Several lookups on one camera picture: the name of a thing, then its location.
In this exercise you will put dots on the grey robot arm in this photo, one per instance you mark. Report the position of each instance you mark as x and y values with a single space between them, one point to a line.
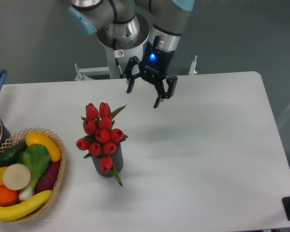
140 37

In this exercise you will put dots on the beige round slice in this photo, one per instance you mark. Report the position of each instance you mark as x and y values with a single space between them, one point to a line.
16 176

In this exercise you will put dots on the green bok choy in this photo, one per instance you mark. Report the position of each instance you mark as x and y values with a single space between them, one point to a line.
36 158

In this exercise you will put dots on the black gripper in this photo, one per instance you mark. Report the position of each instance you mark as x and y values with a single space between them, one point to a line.
153 69

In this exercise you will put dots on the purple sweet potato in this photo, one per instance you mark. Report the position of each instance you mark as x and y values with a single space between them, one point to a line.
49 178

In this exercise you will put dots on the yellow banana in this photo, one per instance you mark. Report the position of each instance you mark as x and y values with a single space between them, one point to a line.
24 208

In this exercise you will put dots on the orange fruit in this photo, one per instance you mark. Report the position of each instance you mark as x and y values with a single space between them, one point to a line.
8 197

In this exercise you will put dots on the dark green cucumber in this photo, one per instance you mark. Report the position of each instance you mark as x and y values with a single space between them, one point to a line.
10 156

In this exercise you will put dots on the red tulip bouquet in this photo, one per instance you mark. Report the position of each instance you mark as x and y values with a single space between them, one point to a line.
101 135

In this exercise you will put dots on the woven wicker basket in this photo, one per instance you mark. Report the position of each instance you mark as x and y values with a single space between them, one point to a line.
21 136

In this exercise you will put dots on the dark grey ribbed vase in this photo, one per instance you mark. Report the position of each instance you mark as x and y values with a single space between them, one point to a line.
109 169

